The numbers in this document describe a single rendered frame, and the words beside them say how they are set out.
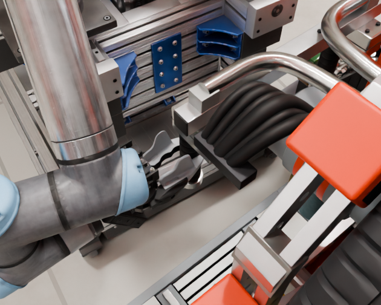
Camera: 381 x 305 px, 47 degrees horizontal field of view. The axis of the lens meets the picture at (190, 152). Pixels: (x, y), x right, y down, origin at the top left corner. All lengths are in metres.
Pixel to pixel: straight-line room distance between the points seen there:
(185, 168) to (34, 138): 0.98
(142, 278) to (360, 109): 1.23
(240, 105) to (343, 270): 0.23
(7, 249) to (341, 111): 0.40
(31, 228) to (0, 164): 1.34
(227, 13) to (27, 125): 0.81
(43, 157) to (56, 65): 1.05
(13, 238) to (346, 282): 0.36
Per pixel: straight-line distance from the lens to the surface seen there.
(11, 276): 0.63
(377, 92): 0.46
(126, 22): 1.14
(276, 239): 0.50
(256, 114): 0.51
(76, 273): 1.56
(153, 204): 0.68
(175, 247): 1.55
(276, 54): 0.63
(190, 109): 0.59
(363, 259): 0.40
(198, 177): 0.77
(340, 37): 0.68
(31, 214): 0.53
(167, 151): 0.72
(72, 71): 0.50
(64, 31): 0.50
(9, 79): 1.82
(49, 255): 0.63
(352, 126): 0.37
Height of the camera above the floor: 1.42
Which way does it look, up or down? 54 degrees down
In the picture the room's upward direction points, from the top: straight up
